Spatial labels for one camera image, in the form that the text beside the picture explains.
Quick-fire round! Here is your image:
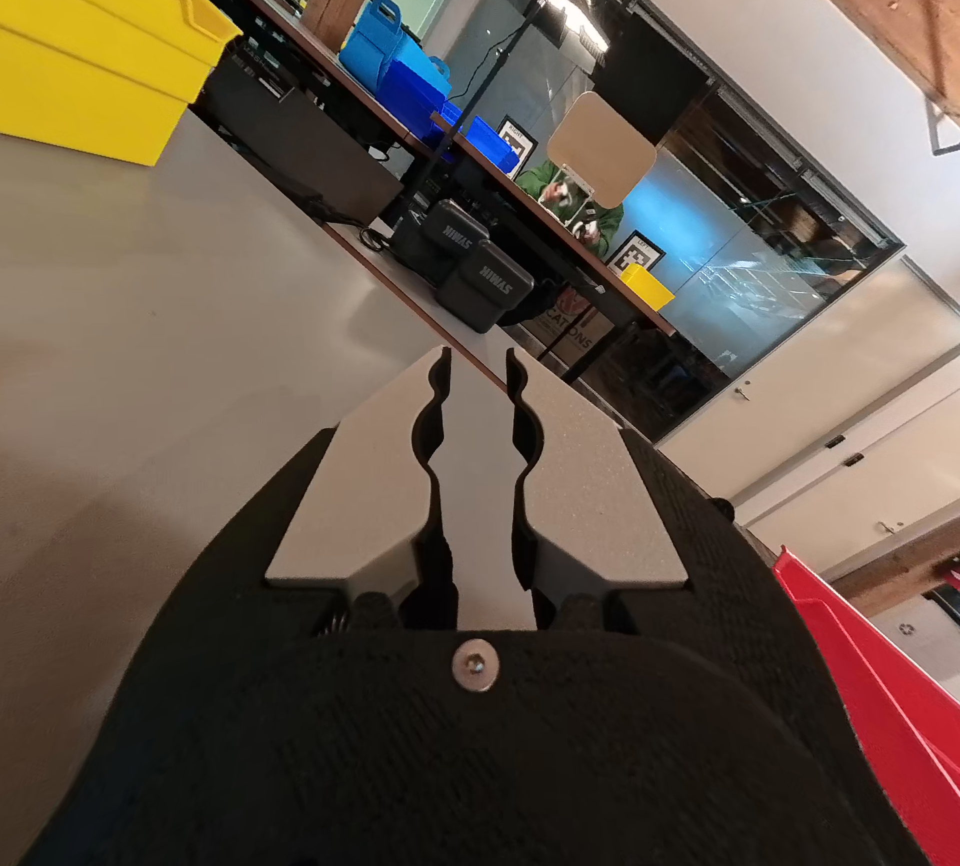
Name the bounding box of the white double door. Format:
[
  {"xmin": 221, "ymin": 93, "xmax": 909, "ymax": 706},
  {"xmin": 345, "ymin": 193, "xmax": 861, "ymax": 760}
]
[{"xmin": 731, "ymin": 356, "xmax": 960, "ymax": 578}]

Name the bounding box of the wooden board stand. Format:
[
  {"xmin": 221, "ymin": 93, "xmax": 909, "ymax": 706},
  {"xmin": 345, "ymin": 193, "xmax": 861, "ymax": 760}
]
[{"xmin": 546, "ymin": 90, "xmax": 659, "ymax": 207}]

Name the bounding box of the dark grey box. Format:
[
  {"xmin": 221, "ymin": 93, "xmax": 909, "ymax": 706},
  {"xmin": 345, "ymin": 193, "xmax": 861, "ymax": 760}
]
[{"xmin": 196, "ymin": 43, "xmax": 408, "ymax": 228}]

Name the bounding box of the printed cardboard box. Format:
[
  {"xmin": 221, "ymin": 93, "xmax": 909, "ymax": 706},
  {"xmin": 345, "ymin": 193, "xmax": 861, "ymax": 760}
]
[{"xmin": 517, "ymin": 284, "xmax": 625, "ymax": 373}]

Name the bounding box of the yellow plastic bin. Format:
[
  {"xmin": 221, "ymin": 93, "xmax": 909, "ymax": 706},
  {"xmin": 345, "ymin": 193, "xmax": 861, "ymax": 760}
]
[{"xmin": 0, "ymin": 0, "xmax": 243, "ymax": 168}]

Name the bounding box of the black hard case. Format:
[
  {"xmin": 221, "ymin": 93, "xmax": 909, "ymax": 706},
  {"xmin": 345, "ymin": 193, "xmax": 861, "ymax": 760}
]
[
  {"xmin": 435, "ymin": 238, "xmax": 537, "ymax": 336},
  {"xmin": 388, "ymin": 198, "xmax": 492, "ymax": 287}
]

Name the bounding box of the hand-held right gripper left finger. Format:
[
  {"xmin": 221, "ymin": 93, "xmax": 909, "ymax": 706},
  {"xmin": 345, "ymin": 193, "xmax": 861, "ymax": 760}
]
[{"xmin": 263, "ymin": 345, "xmax": 460, "ymax": 630}]

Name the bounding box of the black wall screen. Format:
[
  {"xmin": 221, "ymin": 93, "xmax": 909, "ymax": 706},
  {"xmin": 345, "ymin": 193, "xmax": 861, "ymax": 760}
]
[{"xmin": 591, "ymin": 28, "xmax": 715, "ymax": 148}]

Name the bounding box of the white single door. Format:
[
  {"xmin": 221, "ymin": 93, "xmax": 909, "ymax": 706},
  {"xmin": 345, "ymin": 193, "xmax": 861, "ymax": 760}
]
[{"xmin": 658, "ymin": 258, "xmax": 960, "ymax": 480}]

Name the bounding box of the white recycling cabinet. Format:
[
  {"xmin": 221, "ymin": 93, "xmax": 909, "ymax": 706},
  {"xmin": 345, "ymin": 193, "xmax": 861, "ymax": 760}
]
[{"xmin": 870, "ymin": 592, "xmax": 960, "ymax": 690}]

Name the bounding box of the framed marker tag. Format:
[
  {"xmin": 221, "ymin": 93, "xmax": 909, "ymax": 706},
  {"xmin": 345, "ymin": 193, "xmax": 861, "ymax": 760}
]
[
  {"xmin": 496, "ymin": 116, "xmax": 539, "ymax": 163},
  {"xmin": 604, "ymin": 230, "xmax": 668, "ymax": 279}
]

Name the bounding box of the small yellow bin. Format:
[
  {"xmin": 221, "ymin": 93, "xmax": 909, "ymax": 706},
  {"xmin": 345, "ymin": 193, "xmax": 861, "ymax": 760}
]
[{"xmin": 618, "ymin": 263, "xmax": 676, "ymax": 309}]

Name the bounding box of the blue plastic bin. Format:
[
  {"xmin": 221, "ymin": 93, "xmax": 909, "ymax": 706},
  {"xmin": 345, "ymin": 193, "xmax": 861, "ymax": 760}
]
[
  {"xmin": 381, "ymin": 43, "xmax": 453, "ymax": 111},
  {"xmin": 438, "ymin": 102, "xmax": 520, "ymax": 174}
]

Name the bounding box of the light blue tote caddy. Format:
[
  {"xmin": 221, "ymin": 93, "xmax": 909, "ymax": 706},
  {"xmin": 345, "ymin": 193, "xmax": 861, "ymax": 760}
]
[{"xmin": 337, "ymin": 0, "xmax": 412, "ymax": 88}]

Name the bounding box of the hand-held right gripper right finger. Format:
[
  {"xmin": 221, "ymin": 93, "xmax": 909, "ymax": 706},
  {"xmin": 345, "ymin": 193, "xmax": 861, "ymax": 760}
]
[{"xmin": 506, "ymin": 347, "xmax": 690, "ymax": 628}]

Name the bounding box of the red plastic bin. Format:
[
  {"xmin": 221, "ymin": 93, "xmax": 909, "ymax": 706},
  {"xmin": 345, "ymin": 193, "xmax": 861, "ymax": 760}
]
[{"xmin": 771, "ymin": 545, "xmax": 960, "ymax": 866}]

